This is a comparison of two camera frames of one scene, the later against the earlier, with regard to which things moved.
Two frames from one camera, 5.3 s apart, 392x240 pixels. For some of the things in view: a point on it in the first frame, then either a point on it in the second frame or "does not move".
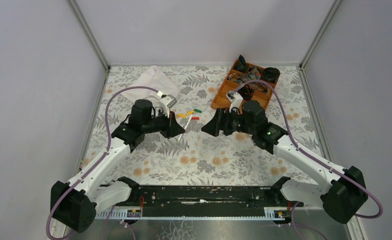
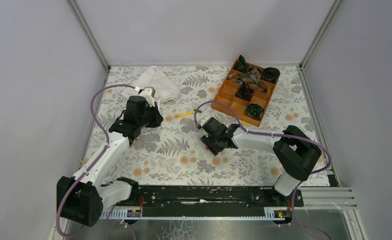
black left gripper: [168, 125] -> [154, 117]
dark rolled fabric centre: [247, 92] does not move
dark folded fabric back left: [241, 65] does not move
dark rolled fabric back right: [271, 74] does not move
